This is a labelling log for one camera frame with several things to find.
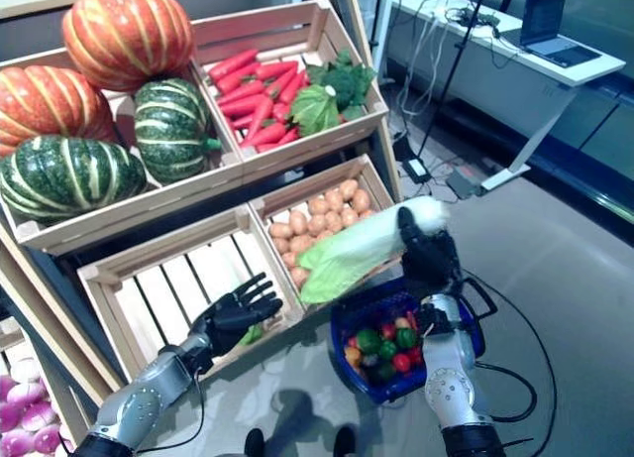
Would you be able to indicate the green striped pumpkin with stem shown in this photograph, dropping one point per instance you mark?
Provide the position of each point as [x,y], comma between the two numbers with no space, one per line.
[171,130]

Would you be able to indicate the wooden potato crate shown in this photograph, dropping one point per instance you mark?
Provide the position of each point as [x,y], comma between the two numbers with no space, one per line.
[307,187]

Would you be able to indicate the light green lettuce head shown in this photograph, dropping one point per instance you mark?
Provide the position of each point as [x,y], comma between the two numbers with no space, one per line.
[314,110]

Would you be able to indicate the black desk device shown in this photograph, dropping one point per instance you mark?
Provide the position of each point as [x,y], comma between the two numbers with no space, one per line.
[473,16]

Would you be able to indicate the power adapter brick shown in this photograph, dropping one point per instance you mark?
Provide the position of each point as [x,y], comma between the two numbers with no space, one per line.
[417,170]

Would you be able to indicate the white garlic bulb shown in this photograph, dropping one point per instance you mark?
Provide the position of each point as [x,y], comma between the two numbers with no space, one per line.
[369,360]

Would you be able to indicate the small beige potato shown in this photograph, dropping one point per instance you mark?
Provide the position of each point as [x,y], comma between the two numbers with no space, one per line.
[402,323]

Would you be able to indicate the orange striped pumpkin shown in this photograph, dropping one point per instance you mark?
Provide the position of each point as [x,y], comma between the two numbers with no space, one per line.
[49,110]
[129,35]

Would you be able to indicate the napa cabbage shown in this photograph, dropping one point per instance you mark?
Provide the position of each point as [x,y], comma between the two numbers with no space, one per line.
[347,249]
[252,335]

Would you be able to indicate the dark green leafy vegetable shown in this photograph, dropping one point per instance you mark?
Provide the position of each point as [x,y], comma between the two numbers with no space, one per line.
[347,80]

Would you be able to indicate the wooden display rack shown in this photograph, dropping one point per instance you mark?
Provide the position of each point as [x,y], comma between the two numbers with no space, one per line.
[390,169]

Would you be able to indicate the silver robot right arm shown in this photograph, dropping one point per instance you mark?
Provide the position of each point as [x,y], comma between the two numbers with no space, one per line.
[451,377]

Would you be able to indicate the small green bell pepper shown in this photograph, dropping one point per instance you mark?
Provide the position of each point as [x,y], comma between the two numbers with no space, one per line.
[406,338]
[387,349]

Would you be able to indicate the grey laptop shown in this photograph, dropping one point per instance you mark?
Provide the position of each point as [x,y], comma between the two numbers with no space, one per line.
[545,21]

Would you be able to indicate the white desk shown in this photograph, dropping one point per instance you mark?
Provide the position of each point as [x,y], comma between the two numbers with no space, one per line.
[545,80]

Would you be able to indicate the red bell pepper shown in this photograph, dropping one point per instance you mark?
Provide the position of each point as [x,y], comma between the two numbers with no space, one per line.
[389,330]
[415,355]

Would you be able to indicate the red tomato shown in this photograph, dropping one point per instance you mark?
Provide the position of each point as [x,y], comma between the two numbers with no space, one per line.
[401,363]

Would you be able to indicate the grey floor box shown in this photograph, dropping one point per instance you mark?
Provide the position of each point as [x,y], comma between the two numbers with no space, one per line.
[464,185]

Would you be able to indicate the wooden turnip crate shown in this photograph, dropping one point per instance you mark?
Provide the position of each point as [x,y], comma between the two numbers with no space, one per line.
[10,335]

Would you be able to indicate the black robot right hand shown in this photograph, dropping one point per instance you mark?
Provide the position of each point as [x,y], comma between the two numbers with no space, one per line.
[431,259]

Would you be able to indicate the wooden carrot crate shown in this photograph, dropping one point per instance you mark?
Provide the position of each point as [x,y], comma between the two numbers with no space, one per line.
[322,142]

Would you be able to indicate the black stand pole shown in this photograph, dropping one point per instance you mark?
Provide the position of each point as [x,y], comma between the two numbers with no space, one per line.
[448,75]

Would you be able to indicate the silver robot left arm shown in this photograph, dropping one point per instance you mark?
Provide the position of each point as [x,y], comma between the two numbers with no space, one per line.
[143,402]

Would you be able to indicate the dark green cucumber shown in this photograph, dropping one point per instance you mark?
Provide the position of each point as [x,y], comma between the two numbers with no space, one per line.
[384,373]

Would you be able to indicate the blue plastic shopping basket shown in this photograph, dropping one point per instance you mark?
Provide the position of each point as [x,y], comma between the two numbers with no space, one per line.
[376,298]

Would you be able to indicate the orange round fruit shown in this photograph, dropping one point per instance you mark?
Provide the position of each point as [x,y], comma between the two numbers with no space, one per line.
[352,355]

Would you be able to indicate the large green bell pepper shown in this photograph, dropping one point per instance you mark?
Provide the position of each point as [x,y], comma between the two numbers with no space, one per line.
[367,340]

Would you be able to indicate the wooden cabbage crate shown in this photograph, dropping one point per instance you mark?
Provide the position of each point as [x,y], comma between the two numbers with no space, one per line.
[163,251]

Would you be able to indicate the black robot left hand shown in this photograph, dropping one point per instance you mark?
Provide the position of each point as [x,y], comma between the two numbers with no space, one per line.
[233,315]

